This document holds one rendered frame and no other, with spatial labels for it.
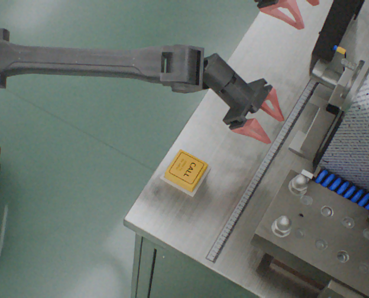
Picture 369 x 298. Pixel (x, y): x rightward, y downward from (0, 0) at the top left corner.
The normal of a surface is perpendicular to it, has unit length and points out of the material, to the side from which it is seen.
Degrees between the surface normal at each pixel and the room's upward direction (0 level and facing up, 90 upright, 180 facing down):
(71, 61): 23
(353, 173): 90
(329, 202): 0
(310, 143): 90
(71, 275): 0
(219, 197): 0
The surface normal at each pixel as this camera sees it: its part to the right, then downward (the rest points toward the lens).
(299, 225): 0.09, -0.45
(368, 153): -0.49, 0.76
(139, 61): -0.07, -0.10
